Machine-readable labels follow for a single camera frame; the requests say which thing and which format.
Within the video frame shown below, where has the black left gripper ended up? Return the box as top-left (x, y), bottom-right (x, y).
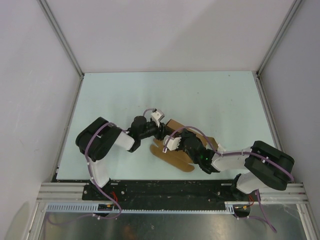
top-left (138, 120), bottom-right (172, 141)

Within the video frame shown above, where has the brown cardboard box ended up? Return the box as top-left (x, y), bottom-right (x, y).
top-left (149, 119), bottom-right (218, 174)

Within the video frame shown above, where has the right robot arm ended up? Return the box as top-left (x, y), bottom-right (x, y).
top-left (175, 129), bottom-right (295, 201)

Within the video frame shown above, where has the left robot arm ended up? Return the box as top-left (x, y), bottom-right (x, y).
top-left (75, 115), bottom-right (170, 200)

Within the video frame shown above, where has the small white plastic piece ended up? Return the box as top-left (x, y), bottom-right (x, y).
top-left (217, 143), bottom-right (226, 153)

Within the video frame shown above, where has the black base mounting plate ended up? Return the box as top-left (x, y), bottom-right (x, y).
top-left (82, 180), bottom-right (257, 211)

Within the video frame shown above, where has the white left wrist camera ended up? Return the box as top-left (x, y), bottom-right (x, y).
top-left (150, 108), bottom-right (165, 127)

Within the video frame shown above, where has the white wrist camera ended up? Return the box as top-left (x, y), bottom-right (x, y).
top-left (150, 108), bottom-right (165, 127)
top-left (162, 135), bottom-right (181, 153)

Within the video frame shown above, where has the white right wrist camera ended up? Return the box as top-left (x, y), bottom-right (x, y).
top-left (162, 135), bottom-right (181, 153)

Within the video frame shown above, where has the grey slotted cable duct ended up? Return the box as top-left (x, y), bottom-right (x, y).
top-left (43, 201), bottom-right (236, 215)

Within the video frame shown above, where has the right aluminium corner post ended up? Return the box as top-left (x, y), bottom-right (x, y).
top-left (255, 0), bottom-right (303, 77)

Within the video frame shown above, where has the aluminium corner post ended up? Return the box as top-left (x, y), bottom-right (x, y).
top-left (37, 0), bottom-right (84, 78)
top-left (255, 0), bottom-right (303, 77)

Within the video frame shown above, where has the left aluminium corner post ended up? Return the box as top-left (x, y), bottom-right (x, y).
top-left (37, 0), bottom-right (84, 78)

